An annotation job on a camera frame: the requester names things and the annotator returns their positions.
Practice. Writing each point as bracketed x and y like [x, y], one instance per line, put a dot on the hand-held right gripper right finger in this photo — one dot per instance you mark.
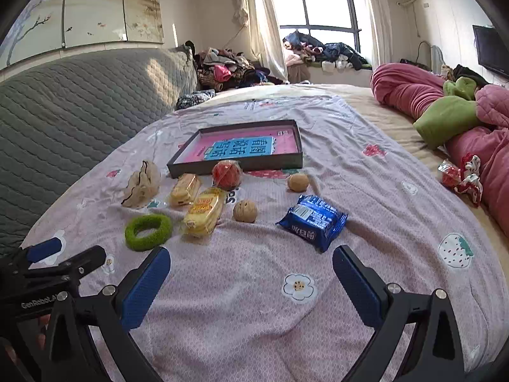
[358, 286]

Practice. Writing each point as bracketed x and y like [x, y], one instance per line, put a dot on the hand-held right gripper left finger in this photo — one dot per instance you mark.
[143, 286]

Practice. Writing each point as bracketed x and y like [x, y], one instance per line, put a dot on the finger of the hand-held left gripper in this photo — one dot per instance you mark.
[79, 262]
[43, 248]

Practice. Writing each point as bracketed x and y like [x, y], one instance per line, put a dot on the green fuzzy scrunchie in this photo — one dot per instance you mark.
[131, 235]

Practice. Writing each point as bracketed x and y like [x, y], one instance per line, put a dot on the blue cookie packet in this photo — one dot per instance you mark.
[312, 223]

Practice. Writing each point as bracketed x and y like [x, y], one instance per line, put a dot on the beige sheer scrunchie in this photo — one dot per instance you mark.
[139, 191]

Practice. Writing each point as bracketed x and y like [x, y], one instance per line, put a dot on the yellow cake packet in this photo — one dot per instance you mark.
[202, 215]

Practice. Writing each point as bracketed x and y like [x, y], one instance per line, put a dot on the small orange cracker packet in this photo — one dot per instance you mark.
[185, 191]

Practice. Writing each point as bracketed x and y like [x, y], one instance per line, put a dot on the walnut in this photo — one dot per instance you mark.
[245, 211]
[298, 182]

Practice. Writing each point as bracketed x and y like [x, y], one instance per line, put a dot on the red snack packet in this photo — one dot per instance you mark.
[226, 175]

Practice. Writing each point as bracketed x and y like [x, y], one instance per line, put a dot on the shallow grey printed box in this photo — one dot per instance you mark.
[238, 164]

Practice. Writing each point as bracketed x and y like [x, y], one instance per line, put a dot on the person's left hand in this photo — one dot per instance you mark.
[41, 332]

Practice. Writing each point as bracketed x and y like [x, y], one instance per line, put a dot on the pink printed bed sheet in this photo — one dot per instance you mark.
[246, 286]

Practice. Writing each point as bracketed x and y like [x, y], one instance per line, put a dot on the grey quilted headboard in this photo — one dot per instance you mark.
[59, 127]

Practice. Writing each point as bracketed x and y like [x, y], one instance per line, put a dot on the red candy packet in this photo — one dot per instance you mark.
[449, 175]

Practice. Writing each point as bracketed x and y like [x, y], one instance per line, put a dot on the red white snack wrapper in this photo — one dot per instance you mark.
[471, 179]

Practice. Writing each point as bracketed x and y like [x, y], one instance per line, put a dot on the green fleece cloth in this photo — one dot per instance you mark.
[445, 119]

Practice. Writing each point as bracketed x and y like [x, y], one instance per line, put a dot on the dark floral cloth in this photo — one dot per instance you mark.
[195, 99]

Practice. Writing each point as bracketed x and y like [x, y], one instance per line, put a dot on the pink quilt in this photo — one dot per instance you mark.
[405, 87]

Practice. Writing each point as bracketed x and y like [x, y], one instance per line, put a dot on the clothes pile on windowsill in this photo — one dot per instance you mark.
[334, 53]

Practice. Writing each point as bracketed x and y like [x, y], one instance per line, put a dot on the clothes pile beside headboard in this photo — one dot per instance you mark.
[230, 67]

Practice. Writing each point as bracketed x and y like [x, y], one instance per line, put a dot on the black garment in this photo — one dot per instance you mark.
[469, 74]

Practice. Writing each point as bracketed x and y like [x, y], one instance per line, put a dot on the narrow cream curtain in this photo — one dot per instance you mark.
[375, 20]

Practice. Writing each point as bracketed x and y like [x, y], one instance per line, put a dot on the black television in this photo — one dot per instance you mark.
[493, 49]

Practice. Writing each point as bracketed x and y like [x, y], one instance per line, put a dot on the wide cream curtain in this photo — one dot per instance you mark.
[262, 28]

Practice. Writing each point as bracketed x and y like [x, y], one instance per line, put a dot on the dark framed window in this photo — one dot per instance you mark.
[318, 4]

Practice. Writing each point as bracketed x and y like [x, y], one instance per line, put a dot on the floral wall painting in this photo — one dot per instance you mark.
[99, 8]

